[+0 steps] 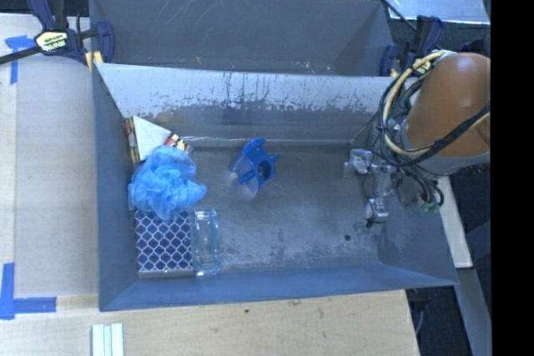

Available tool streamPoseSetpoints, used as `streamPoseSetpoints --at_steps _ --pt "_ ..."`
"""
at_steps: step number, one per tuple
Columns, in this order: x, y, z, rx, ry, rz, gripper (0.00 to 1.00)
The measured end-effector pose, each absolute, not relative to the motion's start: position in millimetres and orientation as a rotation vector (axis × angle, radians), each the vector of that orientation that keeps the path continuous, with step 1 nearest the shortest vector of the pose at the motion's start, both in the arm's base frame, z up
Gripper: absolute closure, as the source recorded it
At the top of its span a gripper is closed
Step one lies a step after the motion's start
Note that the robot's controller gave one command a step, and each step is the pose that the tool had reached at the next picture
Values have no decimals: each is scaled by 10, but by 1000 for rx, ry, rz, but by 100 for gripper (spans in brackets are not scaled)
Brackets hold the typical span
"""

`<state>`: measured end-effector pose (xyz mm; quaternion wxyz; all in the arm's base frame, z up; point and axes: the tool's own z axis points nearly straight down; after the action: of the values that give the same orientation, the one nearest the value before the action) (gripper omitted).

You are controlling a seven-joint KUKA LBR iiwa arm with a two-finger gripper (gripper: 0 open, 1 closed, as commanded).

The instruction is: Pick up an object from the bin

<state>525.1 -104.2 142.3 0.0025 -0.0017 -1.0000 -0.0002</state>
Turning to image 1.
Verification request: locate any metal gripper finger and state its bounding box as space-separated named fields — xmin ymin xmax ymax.
xmin=343 ymin=148 xmax=374 ymax=177
xmin=365 ymin=197 xmax=390 ymax=224

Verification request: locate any grey metal bin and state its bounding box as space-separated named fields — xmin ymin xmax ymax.
xmin=87 ymin=0 xmax=461 ymax=313

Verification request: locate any blue plastic tool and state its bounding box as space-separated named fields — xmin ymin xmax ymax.
xmin=228 ymin=137 xmax=281 ymax=196

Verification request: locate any clear glass container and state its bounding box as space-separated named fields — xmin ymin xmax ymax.
xmin=190 ymin=208 xmax=223 ymax=278

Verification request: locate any light blue mesh cloth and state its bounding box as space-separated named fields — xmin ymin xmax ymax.
xmin=127 ymin=144 xmax=209 ymax=222

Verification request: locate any blue white patterned box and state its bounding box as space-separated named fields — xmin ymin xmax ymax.
xmin=133 ymin=208 xmax=196 ymax=279

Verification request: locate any white box with red print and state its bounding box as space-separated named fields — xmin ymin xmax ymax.
xmin=124 ymin=115 xmax=194 ymax=164

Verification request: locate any pale wood board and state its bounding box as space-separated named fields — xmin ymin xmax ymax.
xmin=13 ymin=55 xmax=100 ymax=299

